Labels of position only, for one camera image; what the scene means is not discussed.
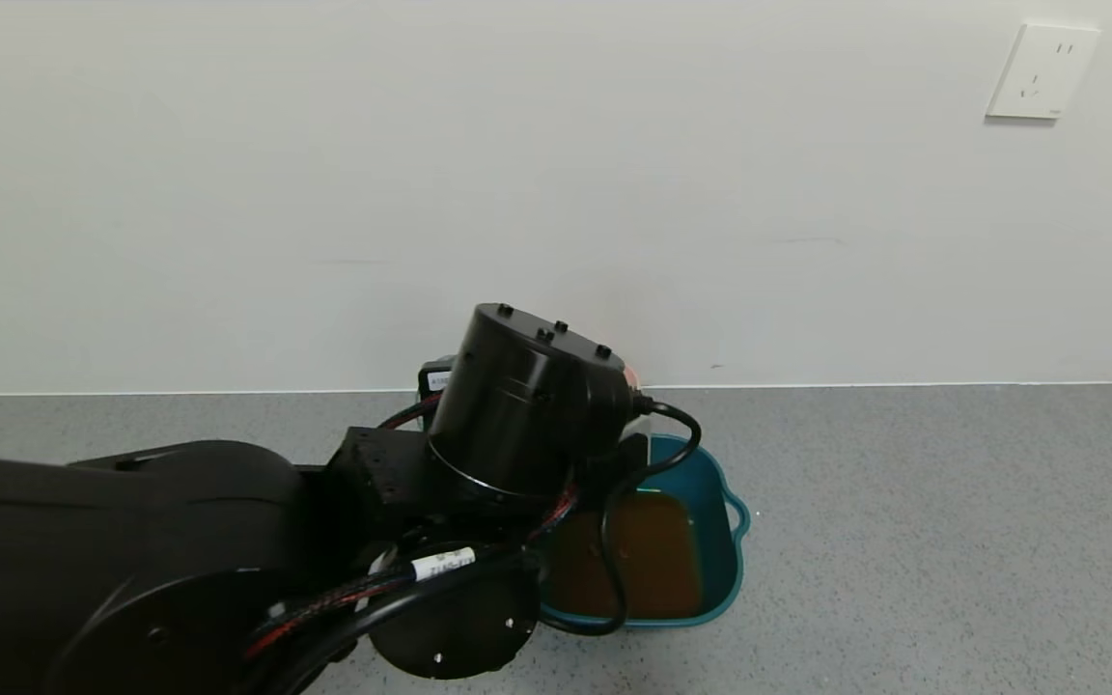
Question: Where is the brown liquid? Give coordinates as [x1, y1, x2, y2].
[546, 490, 704, 621]

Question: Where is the teal square plastic basin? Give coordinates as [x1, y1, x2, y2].
[537, 432, 751, 630]

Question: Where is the thin black camera cable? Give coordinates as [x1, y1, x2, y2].
[537, 394, 704, 636]

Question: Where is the black and red braided cable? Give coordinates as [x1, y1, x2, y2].
[245, 483, 584, 677]

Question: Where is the white wall socket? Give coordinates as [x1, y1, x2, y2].
[986, 22, 1102, 122]

